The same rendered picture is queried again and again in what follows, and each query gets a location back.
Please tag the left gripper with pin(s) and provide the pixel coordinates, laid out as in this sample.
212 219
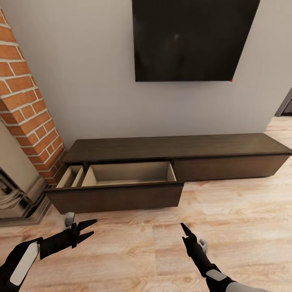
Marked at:
72 236

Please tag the wood fireplace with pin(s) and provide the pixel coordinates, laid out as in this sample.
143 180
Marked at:
21 186

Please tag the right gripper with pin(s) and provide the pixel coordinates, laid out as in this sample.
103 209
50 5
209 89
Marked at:
193 248

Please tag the wall mounted tv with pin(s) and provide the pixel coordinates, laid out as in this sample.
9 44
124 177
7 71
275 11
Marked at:
190 40

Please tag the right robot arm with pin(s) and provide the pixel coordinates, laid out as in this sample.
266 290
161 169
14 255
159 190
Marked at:
216 281

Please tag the cabinet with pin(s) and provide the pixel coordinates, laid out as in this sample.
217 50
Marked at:
134 173

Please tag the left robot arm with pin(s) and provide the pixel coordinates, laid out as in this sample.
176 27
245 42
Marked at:
20 260

